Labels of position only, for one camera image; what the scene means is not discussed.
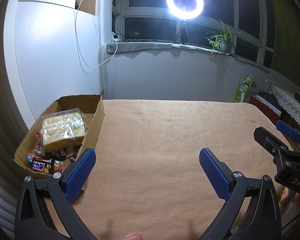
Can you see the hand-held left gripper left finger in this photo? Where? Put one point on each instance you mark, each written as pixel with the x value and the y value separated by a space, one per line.
pixel 80 172

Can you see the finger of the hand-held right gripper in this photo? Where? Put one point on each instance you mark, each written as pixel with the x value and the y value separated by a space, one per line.
pixel 267 140
pixel 286 130

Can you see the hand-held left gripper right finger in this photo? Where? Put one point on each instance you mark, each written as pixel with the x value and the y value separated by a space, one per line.
pixel 213 172

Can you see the large brown chocolate bar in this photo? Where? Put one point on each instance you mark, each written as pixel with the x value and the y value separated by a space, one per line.
pixel 40 166

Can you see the clear cracker pack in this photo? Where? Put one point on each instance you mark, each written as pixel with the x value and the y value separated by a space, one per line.
pixel 62 130

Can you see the cardboard box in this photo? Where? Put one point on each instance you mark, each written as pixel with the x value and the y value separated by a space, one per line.
pixel 95 127

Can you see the person's right hand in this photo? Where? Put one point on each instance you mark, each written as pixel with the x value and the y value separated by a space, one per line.
pixel 298 199

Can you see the person's left hand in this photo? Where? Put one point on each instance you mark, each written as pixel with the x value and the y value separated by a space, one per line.
pixel 132 237

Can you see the white lace cloth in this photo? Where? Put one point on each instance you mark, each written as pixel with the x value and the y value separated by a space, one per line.
pixel 290 102

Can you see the dark red box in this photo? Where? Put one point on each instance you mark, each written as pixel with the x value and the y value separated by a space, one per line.
pixel 265 108

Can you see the black bag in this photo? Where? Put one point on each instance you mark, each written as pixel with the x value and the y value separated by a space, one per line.
pixel 267 96

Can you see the green snack bag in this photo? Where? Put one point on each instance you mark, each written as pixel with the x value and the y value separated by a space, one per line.
pixel 242 90

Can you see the dark green curtain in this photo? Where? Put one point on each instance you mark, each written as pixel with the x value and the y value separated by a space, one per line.
pixel 287 30

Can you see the potted spider plant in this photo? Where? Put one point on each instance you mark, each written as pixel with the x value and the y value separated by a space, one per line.
pixel 225 45

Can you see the black tripod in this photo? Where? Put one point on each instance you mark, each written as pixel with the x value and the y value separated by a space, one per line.
pixel 183 33

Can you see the white power strip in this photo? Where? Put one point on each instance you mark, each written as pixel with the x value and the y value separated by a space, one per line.
pixel 115 38

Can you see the grey windowsill cloth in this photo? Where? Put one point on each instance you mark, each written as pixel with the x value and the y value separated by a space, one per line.
pixel 140 47

